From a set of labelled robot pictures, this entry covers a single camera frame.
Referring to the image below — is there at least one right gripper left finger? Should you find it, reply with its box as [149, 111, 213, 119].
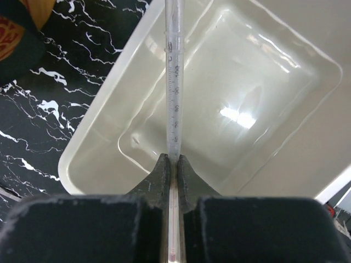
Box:
[1, 154, 170, 262]

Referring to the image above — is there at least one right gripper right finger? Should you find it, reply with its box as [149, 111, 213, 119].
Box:
[178, 156, 350, 262]

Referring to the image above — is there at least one glass thermometer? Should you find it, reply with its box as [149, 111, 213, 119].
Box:
[165, 1, 185, 262]

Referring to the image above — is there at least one beige plastic tub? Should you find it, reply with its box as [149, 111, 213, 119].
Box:
[58, 1, 350, 202]

